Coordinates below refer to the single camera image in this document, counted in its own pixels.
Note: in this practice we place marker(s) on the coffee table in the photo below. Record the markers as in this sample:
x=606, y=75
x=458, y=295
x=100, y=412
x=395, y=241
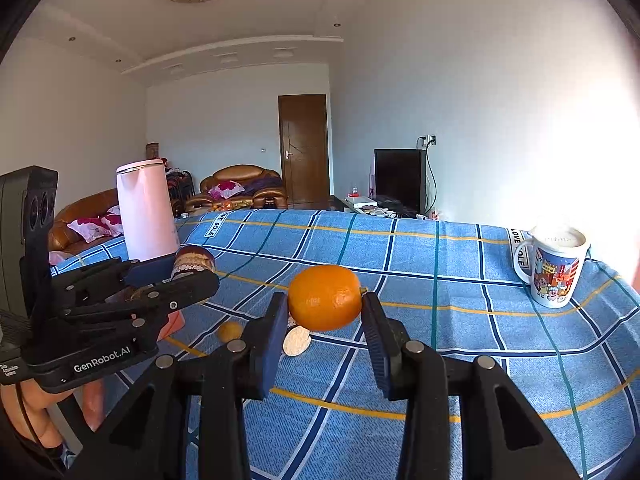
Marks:
x=220, y=207

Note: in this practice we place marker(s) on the white printed mug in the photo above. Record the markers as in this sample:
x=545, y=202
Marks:
x=550, y=270

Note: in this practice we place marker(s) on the brown leather armchair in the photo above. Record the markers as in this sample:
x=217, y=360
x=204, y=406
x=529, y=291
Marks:
x=265, y=200

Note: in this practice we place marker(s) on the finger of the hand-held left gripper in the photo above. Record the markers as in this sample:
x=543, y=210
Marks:
x=95, y=280
x=165, y=295

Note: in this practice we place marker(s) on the black television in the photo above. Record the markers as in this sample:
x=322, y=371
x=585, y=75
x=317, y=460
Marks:
x=400, y=180

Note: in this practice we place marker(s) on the beige round biscuit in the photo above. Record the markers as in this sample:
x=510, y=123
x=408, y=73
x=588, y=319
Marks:
x=296, y=341

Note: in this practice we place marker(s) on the person's left hand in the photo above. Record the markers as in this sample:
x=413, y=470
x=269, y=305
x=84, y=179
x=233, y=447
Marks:
x=35, y=410

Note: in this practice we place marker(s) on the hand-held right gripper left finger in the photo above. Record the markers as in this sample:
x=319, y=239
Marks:
x=272, y=352

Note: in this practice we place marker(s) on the large orange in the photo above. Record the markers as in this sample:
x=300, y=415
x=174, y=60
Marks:
x=325, y=299

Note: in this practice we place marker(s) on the stacked dark chairs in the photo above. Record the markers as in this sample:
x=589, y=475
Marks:
x=180, y=185

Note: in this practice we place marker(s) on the wall power socket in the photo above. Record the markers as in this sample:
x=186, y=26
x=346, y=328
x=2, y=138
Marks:
x=428, y=140

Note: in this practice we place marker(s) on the dark wooden interior door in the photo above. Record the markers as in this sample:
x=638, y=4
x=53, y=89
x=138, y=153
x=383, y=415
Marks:
x=304, y=150

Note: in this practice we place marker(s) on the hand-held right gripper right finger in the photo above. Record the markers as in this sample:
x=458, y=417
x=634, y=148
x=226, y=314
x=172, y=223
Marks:
x=379, y=355

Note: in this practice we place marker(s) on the low television stand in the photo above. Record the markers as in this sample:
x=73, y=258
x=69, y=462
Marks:
x=360, y=202

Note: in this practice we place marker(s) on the brown leather sofa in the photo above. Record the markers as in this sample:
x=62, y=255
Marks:
x=75, y=210

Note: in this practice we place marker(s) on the pink electric kettle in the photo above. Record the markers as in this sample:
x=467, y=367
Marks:
x=147, y=210

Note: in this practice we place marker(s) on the floral pink armchair pillow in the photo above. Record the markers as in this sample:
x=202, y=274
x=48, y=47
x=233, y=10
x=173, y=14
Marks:
x=225, y=190

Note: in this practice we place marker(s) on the small tan longan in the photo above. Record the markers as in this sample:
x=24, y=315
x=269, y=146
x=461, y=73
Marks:
x=230, y=331

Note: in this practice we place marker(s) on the blue plaid tablecloth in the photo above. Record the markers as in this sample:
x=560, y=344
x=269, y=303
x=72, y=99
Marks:
x=450, y=320

